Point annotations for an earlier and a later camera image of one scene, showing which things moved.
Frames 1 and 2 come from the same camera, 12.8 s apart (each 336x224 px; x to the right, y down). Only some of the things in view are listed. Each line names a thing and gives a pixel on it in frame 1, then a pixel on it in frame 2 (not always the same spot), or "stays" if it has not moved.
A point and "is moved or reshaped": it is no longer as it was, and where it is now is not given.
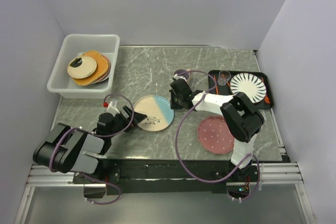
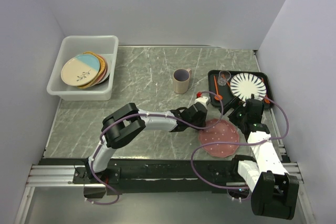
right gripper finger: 182,104 -> 233,115
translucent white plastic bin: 73,45 stays
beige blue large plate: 159,111 -> 80,70
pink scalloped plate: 214,135 stays
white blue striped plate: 251,84 stays
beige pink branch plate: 107,72 is moved or reshaped
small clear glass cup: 223,76 stays
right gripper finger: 174,98 -> 236,102
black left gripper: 137,118 -> 202,124
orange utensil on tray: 266,100 stays
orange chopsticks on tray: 223,76 stays
